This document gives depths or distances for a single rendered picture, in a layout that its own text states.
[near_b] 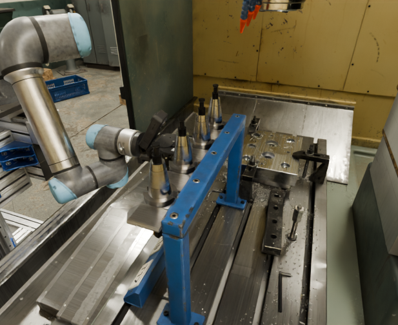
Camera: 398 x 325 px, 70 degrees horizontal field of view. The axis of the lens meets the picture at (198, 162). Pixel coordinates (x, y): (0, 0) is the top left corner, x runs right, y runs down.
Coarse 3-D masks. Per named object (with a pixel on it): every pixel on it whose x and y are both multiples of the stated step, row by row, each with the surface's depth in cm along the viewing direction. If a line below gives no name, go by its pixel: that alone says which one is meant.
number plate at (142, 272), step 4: (152, 260) 73; (144, 264) 75; (148, 264) 72; (144, 268) 72; (140, 272) 73; (144, 272) 70; (136, 276) 73; (140, 276) 70; (136, 280) 70; (140, 280) 68; (132, 284) 70; (136, 284) 67; (128, 288) 70
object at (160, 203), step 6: (174, 186) 55; (144, 192) 53; (174, 192) 54; (144, 198) 52; (150, 198) 52; (168, 198) 52; (174, 198) 55; (150, 204) 52; (156, 204) 51; (162, 204) 51; (168, 204) 52
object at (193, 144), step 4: (192, 136) 72; (212, 136) 72; (192, 140) 70; (212, 140) 70; (192, 144) 69; (196, 144) 68; (200, 144) 68; (204, 144) 68; (208, 144) 68; (200, 148) 68; (204, 148) 69; (208, 148) 70
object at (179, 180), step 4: (168, 172) 60; (172, 172) 60; (172, 176) 59; (176, 176) 59; (180, 176) 59; (184, 176) 59; (188, 176) 59; (172, 180) 58; (176, 180) 58; (180, 180) 58; (184, 180) 58; (176, 184) 57; (180, 184) 57; (184, 184) 57; (180, 188) 56
